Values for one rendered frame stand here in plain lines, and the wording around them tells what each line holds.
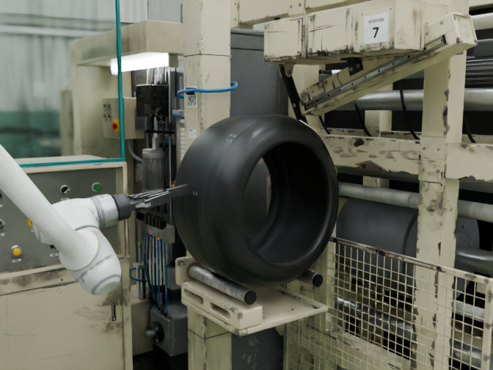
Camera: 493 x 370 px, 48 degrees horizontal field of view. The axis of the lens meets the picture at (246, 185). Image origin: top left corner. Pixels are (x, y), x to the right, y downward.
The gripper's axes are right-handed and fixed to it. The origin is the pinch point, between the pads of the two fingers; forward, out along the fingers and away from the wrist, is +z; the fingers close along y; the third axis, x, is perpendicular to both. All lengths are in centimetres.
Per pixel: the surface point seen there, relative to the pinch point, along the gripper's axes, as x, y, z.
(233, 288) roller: 33.2, -5.4, 11.8
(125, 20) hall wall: -134, 870, 393
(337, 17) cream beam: -45, -15, 56
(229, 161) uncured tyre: -7.6, -10.4, 12.8
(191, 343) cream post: 68, 34, 14
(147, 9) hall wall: -152, 866, 439
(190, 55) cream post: -39, 32, 29
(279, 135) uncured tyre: -12.0, -11.4, 31.0
